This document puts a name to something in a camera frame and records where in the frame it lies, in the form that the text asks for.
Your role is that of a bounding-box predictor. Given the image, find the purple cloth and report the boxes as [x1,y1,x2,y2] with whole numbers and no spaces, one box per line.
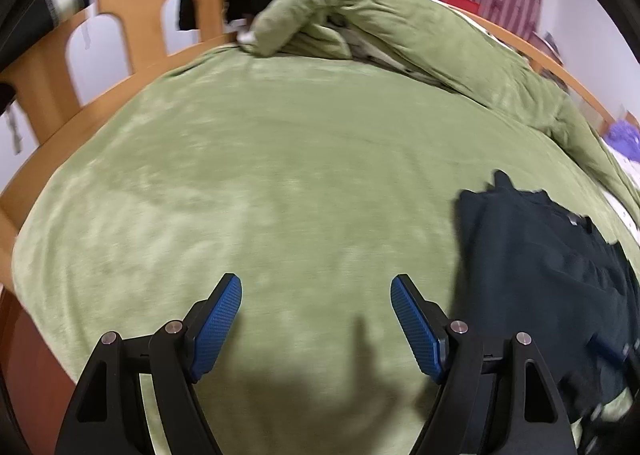
[605,119,640,156]

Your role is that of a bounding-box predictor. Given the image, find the black garment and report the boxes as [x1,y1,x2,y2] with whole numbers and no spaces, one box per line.
[452,169,640,455]

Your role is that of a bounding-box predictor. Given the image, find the green comforter with flowered lining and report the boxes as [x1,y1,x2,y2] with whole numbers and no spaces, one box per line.
[239,0,640,236]

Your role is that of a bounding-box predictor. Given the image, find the red object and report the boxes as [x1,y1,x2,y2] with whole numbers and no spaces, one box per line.
[440,0,483,16]

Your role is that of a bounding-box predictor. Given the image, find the green plush bed sheet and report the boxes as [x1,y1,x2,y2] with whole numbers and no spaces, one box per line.
[12,42,640,455]

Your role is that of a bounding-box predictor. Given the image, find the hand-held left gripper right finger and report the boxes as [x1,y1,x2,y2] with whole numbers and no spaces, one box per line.
[390,274,583,455]

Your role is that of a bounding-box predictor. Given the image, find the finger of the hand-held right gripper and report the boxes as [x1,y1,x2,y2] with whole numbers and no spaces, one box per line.
[590,334,632,363]

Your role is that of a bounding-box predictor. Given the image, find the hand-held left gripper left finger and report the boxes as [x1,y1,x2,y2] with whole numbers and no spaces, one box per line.
[54,272,244,455]

